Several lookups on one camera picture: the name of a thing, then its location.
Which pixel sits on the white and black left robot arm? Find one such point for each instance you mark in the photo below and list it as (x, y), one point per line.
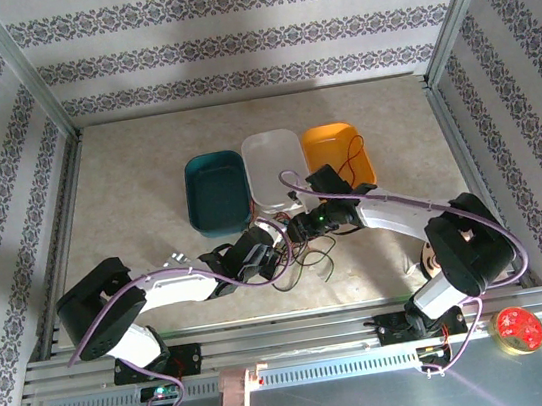
(172, 291)

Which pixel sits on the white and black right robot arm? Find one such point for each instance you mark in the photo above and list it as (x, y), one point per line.
(394, 216)

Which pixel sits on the teal plastic bin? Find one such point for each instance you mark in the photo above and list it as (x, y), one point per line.
(219, 195)

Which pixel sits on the white plastic bin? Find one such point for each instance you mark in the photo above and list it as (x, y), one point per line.
(273, 162)

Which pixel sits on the orange plastic bin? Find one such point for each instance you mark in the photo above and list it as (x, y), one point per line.
(331, 146)

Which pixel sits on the small white scrap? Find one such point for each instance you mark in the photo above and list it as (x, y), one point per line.
(410, 264)

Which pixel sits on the round black white disc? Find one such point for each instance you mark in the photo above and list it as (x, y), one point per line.
(428, 259)

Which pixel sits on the pink printed block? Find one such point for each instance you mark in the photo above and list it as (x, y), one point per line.
(234, 387)

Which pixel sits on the small circuit board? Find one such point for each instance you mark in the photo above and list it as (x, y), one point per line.
(161, 391)
(430, 351)

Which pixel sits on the red emergency stop button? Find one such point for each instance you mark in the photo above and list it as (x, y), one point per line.
(517, 327)

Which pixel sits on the white plastic bracket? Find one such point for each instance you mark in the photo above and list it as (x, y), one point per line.
(178, 258)

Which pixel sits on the aluminium frame rail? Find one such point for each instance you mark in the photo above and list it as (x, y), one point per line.
(295, 338)
(60, 232)
(453, 137)

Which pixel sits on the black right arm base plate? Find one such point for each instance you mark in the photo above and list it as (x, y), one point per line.
(392, 327)

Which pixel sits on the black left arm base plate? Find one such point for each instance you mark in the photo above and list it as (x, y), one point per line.
(192, 358)

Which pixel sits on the aluminium frame post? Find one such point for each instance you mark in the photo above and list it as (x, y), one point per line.
(25, 71)
(456, 10)

